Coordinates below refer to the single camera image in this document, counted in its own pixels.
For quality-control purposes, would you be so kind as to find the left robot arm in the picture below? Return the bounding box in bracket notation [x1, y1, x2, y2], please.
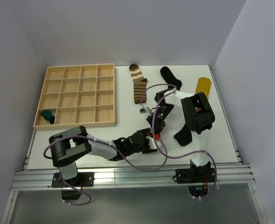
[48, 126, 158, 186]

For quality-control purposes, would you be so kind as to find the brown striped sock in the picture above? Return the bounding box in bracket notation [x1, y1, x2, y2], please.
[129, 63, 147, 104]

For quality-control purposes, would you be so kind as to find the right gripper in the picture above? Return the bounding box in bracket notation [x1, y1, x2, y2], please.
[147, 104, 174, 135]

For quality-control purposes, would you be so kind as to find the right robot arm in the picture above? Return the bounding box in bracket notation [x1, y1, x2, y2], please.
[147, 88, 215, 182]

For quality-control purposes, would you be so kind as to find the dark teal sock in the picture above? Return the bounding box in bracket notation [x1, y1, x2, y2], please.
[41, 110, 55, 124]

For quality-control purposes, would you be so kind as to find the black sock with white stripes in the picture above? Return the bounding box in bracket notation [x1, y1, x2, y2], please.
[160, 66, 182, 91]

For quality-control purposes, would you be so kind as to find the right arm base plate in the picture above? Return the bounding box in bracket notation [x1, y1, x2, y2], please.
[173, 167, 216, 184]

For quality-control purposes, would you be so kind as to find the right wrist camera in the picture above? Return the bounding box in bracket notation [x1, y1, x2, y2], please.
[139, 106, 152, 115]

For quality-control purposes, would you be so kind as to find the aluminium mounting rail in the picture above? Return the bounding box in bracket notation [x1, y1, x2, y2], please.
[10, 164, 255, 191]

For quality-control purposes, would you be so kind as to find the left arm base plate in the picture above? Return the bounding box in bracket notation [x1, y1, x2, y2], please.
[51, 172, 95, 188]

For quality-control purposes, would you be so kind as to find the plain black sock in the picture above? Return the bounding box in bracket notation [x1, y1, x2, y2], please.
[173, 124, 192, 147]

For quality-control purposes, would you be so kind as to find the wooden compartment tray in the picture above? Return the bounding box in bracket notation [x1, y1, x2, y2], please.
[34, 64, 116, 130]

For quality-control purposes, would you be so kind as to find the yellow sock with cartoon face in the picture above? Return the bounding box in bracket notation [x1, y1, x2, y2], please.
[195, 77, 212, 98]

